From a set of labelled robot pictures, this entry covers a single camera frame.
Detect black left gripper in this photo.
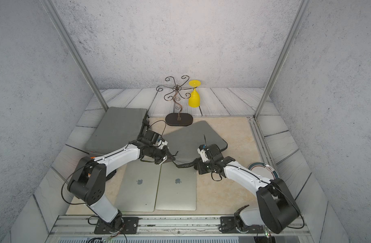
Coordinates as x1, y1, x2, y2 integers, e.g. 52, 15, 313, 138
148, 145, 176, 164

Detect grey laptop sleeve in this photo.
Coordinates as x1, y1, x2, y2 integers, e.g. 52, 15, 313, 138
163, 121, 228, 168
85, 107, 148, 157

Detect silver apple laptop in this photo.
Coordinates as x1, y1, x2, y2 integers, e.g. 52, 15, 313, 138
114, 160, 161, 212
155, 163, 197, 211

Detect grey laptop bag with strap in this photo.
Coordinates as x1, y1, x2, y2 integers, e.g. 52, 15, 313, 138
106, 113, 149, 181

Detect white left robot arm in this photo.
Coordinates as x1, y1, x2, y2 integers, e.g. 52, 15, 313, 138
67, 139, 175, 223

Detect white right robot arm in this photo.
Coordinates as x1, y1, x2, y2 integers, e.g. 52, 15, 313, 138
195, 144, 303, 234

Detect patterned plate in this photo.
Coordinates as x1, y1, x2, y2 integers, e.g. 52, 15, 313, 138
248, 162, 279, 180

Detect yellow plastic goblet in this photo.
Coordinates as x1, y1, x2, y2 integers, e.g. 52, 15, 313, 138
189, 80, 201, 108

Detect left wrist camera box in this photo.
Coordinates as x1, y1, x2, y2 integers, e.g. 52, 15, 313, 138
144, 130, 168, 149

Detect brown wire cup stand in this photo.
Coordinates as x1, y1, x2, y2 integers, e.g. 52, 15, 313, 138
156, 75, 193, 127

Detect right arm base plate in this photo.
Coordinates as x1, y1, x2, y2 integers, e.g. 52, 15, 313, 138
219, 216, 264, 234

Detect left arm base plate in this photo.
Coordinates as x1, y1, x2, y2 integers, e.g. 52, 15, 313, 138
94, 217, 139, 234

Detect aluminium front rail frame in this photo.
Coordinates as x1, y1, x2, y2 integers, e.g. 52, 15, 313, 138
45, 194, 314, 243

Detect left aluminium corner post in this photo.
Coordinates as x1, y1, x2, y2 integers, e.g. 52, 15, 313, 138
41, 0, 108, 112

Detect aluminium corner post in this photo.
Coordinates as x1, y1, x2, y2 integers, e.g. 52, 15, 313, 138
253, 0, 311, 119
41, 0, 108, 112

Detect right aluminium corner post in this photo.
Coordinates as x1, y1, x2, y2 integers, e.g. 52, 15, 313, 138
253, 0, 311, 119

